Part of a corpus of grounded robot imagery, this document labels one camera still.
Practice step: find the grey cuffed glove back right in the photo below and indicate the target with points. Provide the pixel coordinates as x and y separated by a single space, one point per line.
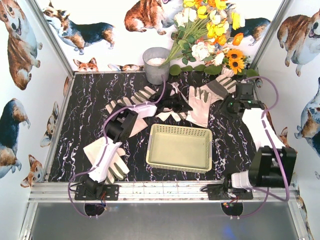
221 87

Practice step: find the grey metal bucket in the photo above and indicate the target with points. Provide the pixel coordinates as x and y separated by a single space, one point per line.
156 65

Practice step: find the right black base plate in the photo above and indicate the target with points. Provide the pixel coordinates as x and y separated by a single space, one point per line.
219 192

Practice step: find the aluminium front frame rail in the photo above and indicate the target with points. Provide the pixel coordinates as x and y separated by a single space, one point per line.
131 192

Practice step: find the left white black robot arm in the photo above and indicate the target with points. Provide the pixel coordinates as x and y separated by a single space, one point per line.
126 120

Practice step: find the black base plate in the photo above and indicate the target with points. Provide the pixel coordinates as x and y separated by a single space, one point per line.
219 192
110 192

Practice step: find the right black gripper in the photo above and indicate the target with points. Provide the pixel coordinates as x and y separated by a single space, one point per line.
225 108

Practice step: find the small sunflower pot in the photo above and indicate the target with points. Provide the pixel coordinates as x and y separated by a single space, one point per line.
235 62

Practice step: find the artificial flower bouquet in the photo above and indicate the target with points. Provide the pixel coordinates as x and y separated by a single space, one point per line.
205 31

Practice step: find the white glove with grey band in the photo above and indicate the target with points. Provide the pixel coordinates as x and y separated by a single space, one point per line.
143 103

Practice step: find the beige plastic storage basket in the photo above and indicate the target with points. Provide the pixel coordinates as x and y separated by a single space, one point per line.
180 148

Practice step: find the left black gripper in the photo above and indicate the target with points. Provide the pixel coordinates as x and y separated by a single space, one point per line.
176 104

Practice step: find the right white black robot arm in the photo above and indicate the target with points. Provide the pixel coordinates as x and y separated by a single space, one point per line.
273 164

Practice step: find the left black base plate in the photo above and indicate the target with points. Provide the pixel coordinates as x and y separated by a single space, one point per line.
110 192

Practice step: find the white glove green fingertips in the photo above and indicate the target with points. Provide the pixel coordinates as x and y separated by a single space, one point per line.
200 101

